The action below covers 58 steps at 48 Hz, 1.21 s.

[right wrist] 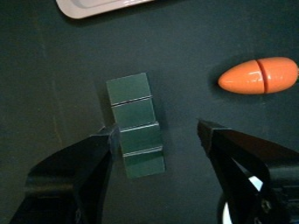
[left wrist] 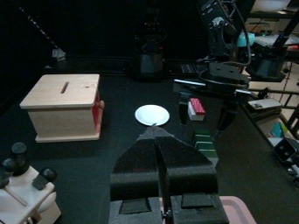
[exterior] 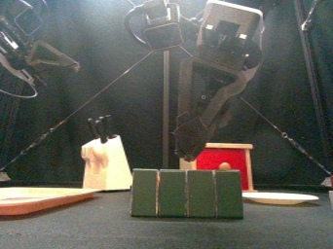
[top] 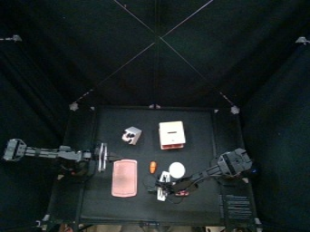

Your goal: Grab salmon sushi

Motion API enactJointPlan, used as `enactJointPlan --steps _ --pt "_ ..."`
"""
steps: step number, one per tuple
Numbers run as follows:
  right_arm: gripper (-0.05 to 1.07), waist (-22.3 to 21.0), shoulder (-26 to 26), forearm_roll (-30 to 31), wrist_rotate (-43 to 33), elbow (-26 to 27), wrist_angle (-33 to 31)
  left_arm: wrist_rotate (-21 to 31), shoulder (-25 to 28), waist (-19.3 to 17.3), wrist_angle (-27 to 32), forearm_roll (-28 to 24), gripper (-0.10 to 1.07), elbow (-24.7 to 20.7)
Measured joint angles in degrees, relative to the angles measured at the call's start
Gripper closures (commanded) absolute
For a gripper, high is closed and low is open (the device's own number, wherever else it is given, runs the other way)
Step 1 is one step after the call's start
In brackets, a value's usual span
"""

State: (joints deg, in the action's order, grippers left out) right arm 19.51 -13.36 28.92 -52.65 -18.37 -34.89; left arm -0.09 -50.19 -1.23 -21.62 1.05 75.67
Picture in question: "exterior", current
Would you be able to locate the dark green sushi roll block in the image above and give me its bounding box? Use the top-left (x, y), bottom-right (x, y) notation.
top-left (129, 167), bottom-right (245, 220)

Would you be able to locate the cream box with red label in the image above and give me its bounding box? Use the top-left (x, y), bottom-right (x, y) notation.
top-left (178, 142), bottom-right (256, 193)

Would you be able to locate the white round plate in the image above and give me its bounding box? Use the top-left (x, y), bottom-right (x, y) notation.
top-left (241, 191), bottom-right (320, 206)

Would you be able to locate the pink rectangular tray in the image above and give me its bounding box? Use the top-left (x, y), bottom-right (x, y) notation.
top-left (0, 186), bottom-right (105, 217)

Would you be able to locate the vertical metal frame pole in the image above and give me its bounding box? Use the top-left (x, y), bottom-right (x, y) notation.
top-left (162, 49), bottom-right (170, 169)

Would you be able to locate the grey left arm cable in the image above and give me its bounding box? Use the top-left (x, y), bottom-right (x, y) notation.
top-left (0, 54), bottom-right (39, 99)

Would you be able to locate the thin diagonal brace wire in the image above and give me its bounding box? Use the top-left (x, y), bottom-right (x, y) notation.
top-left (240, 96), bottom-right (333, 177)
top-left (0, 51), bottom-right (157, 171)

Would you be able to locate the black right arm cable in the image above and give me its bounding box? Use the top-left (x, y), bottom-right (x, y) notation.
top-left (123, 5), bottom-right (153, 47)

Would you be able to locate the black handled toy knife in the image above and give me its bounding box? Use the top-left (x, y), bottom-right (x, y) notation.
top-left (95, 119), bottom-right (110, 144)

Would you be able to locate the slanted black frame pole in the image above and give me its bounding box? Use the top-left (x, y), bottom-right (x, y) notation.
top-left (293, 0), bottom-right (329, 160)

